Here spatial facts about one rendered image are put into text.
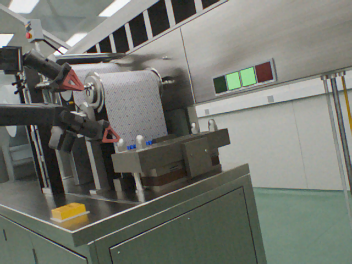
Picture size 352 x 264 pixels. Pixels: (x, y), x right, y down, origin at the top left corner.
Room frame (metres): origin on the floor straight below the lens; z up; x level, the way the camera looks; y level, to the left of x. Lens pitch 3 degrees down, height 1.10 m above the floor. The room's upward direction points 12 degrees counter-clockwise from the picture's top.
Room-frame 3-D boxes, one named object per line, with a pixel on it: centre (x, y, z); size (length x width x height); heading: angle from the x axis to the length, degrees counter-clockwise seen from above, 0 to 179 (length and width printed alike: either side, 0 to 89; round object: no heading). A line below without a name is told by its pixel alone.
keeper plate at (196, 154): (1.05, -0.06, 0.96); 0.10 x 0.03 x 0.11; 129
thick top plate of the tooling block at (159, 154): (1.11, 0.01, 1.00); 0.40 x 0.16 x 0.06; 129
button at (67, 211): (0.87, 0.33, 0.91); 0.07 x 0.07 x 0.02; 39
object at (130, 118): (1.18, 0.12, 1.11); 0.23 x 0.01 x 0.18; 129
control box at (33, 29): (1.59, 0.57, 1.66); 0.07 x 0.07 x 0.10; 50
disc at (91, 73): (1.15, 0.25, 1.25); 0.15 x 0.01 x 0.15; 39
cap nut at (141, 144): (0.97, 0.10, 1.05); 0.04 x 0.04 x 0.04
